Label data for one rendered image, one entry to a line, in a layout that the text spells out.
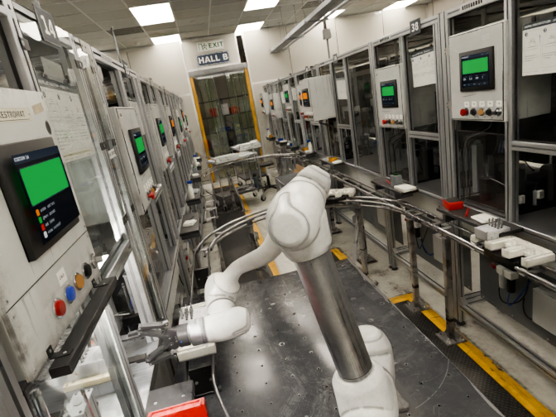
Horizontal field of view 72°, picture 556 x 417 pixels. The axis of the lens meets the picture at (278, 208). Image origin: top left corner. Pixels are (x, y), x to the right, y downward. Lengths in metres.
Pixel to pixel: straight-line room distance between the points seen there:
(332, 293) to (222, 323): 0.48
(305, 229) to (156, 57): 8.85
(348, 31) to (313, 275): 9.48
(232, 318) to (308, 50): 8.89
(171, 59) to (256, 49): 1.95
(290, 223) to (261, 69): 8.81
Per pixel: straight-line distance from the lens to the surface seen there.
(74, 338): 0.84
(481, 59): 2.28
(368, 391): 1.15
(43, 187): 0.85
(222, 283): 1.43
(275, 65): 9.68
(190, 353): 1.58
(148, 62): 9.59
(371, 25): 10.51
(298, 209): 0.88
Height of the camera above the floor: 1.73
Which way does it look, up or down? 16 degrees down
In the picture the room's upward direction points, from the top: 10 degrees counter-clockwise
